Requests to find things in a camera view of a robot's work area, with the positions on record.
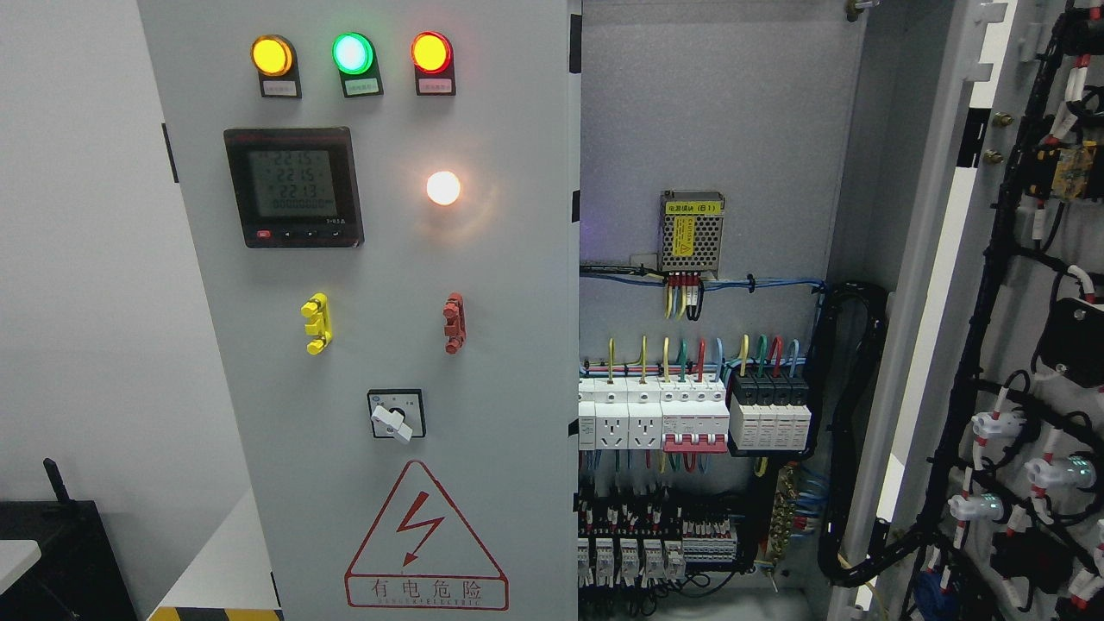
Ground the grey cabinet door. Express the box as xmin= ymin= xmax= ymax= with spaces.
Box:
xmin=821 ymin=1 xmax=1101 ymax=620
xmin=139 ymin=1 xmax=580 ymax=620

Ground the red test terminal block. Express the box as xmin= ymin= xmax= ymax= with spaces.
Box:
xmin=442 ymin=292 xmax=467 ymax=354

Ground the white glowing indicator light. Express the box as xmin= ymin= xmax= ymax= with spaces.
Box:
xmin=425 ymin=170 xmax=461 ymax=207

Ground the white socket breaker row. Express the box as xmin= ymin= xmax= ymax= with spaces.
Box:
xmin=577 ymin=377 xmax=730 ymax=455

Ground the metal mesh power supply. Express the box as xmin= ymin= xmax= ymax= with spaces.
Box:
xmin=658 ymin=190 xmax=725 ymax=273

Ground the yellow test terminal block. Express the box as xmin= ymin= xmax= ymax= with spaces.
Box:
xmin=300 ymin=292 xmax=335 ymax=356

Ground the black white surge protector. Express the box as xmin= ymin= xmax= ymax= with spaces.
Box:
xmin=729 ymin=371 xmax=813 ymax=452

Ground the lower relay terminal row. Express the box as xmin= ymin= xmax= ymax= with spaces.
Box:
xmin=573 ymin=487 xmax=745 ymax=594

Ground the red electric hazard sticker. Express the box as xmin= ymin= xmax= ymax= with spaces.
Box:
xmin=344 ymin=460 xmax=510 ymax=611

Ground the red indicator light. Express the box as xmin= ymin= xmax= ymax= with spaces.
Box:
xmin=411 ymin=31 xmax=456 ymax=96

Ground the black digital power meter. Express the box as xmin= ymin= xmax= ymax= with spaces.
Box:
xmin=223 ymin=127 xmax=364 ymax=248

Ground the green indicator light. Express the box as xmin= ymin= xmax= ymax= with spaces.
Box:
xmin=331 ymin=32 xmax=383 ymax=98

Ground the yellow indicator light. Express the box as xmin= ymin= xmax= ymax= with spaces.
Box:
xmin=251 ymin=33 xmax=301 ymax=98

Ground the black box with antenna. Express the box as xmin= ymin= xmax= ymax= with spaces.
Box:
xmin=1 ymin=457 xmax=137 ymax=620

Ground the black right wire harness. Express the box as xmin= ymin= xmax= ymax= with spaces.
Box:
xmin=811 ymin=278 xmax=928 ymax=589

